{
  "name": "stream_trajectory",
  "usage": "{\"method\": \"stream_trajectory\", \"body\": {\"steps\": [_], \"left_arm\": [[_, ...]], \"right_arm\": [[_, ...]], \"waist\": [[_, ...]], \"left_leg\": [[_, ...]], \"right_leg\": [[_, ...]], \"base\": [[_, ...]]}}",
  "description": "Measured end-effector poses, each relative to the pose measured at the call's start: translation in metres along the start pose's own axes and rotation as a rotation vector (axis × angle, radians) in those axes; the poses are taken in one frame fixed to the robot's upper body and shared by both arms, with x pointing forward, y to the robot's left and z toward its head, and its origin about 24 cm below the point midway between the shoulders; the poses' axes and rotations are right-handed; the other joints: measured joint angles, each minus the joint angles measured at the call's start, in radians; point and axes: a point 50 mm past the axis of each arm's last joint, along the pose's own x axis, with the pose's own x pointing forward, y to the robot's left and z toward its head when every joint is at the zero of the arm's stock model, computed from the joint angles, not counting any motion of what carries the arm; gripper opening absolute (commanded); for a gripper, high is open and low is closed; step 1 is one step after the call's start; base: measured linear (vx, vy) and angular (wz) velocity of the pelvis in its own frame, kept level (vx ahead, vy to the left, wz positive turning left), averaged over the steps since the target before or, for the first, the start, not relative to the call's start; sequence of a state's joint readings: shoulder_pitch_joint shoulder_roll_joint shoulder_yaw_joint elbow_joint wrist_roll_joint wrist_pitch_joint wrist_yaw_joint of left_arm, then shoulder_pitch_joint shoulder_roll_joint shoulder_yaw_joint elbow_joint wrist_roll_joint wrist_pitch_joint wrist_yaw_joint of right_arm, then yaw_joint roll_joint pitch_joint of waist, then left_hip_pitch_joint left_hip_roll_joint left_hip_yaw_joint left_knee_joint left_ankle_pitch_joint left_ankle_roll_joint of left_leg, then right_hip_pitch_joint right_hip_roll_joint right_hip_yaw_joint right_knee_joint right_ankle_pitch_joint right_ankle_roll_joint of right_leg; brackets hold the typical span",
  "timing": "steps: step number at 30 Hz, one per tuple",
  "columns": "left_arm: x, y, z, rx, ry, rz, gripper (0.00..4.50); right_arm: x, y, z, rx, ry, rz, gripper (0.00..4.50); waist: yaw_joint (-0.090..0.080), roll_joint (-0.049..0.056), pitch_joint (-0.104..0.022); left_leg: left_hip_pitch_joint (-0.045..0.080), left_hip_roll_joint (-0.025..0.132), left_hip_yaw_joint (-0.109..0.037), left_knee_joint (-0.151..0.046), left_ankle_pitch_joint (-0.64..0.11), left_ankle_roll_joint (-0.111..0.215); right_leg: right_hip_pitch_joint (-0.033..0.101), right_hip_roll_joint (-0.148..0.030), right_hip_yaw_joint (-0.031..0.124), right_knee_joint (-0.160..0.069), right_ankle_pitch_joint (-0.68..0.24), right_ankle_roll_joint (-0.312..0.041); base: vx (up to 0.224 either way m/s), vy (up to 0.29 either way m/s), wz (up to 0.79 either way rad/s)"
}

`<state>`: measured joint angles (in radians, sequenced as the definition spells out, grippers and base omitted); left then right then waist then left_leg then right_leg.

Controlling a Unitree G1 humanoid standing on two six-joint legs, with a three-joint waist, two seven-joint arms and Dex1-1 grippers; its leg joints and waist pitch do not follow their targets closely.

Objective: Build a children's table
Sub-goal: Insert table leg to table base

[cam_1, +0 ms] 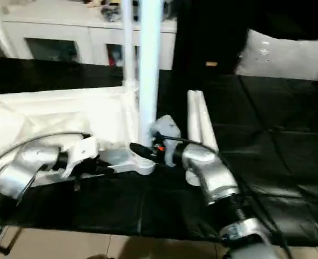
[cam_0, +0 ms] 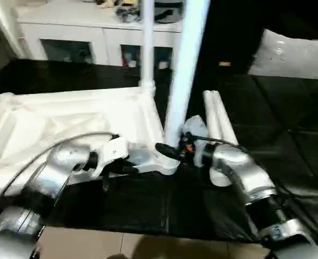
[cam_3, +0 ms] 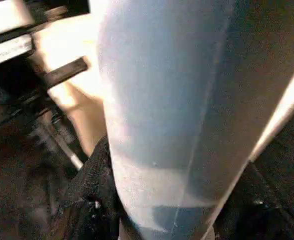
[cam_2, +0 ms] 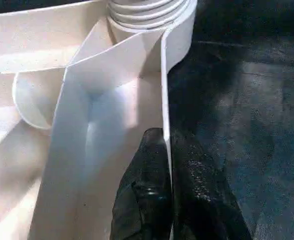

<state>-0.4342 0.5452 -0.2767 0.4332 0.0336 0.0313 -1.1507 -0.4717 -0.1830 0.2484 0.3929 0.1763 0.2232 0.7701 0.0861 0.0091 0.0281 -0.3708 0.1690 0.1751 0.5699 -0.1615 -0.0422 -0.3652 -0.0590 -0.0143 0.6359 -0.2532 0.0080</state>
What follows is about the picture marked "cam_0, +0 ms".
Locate white plastic table top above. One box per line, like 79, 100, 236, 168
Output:
0, 86, 180, 201

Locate white plastic table leg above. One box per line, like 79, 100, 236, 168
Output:
212, 91, 240, 146
203, 91, 232, 187
139, 0, 157, 96
163, 0, 211, 149

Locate black work mat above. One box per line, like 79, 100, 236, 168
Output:
0, 58, 318, 243

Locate white glass-door cabinet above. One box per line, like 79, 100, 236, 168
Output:
14, 0, 184, 69

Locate light grey pillow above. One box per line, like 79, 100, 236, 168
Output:
247, 28, 318, 81

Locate grey round helmet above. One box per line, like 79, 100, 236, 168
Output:
154, 0, 184, 23

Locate small clutter pile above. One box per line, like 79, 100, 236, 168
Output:
96, 0, 141, 23

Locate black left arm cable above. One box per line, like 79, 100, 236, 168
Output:
0, 132, 119, 198

